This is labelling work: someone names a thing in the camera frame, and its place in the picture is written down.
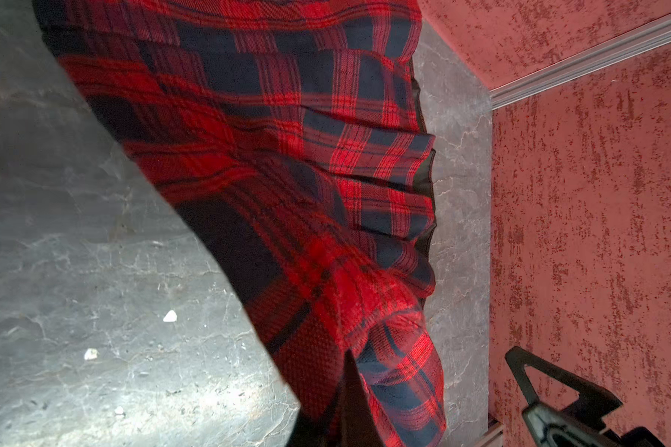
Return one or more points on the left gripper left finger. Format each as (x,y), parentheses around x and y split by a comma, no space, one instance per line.
(354,424)

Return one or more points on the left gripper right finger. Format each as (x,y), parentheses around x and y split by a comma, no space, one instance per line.
(580,423)

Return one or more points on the red plaid skirt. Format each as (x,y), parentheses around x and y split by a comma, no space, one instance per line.
(287,137)

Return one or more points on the right aluminium corner post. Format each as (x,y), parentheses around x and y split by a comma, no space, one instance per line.
(650,36)

